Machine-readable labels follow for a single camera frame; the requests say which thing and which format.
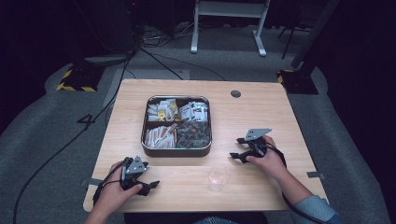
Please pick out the person's right hand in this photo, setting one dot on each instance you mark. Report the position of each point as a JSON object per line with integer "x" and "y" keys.
{"x": 272, "y": 161}

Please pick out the pile of white yellow packets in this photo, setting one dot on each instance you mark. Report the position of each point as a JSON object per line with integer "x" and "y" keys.
{"x": 162, "y": 111}

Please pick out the pile of white brown sticks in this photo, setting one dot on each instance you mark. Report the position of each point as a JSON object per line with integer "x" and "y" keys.
{"x": 160, "y": 137}

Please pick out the dark brown compartment box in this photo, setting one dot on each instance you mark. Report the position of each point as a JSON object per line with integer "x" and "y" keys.
{"x": 174, "y": 152}

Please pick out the grey slanted metal post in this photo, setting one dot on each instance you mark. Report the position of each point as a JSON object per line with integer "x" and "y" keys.
{"x": 314, "y": 34}

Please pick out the white desk frame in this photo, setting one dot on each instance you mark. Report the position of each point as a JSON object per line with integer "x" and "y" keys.
{"x": 229, "y": 8}

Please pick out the grey tape piece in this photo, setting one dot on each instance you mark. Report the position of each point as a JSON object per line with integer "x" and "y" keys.
{"x": 91, "y": 182}
{"x": 316, "y": 175}

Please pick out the person's blue jeans leg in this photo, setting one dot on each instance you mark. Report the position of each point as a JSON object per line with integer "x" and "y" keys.
{"x": 214, "y": 221}

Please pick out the black tripod stand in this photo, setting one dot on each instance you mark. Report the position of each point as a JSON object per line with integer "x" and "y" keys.
{"x": 291, "y": 37}

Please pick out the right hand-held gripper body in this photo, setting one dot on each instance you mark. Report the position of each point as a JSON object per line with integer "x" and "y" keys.
{"x": 257, "y": 146}

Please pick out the yellow black striped stand base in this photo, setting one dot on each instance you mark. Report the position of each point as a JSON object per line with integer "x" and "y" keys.
{"x": 297, "y": 82}
{"x": 79, "y": 79}

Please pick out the clear plastic cup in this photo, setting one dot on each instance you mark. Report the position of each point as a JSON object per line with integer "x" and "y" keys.
{"x": 219, "y": 177}

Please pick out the person's left hand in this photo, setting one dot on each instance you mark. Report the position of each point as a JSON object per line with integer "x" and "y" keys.
{"x": 112, "y": 194}

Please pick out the clear box lid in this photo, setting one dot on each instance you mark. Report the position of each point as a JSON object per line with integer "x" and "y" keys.
{"x": 177, "y": 123}

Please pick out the pile of white red packets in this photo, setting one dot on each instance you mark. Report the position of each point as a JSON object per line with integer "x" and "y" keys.
{"x": 194, "y": 111}

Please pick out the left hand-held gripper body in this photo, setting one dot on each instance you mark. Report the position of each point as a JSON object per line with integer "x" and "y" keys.
{"x": 132, "y": 177}

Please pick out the pile of dark packets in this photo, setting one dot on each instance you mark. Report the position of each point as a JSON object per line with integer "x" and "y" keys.
{"x": 193, "y": 135}

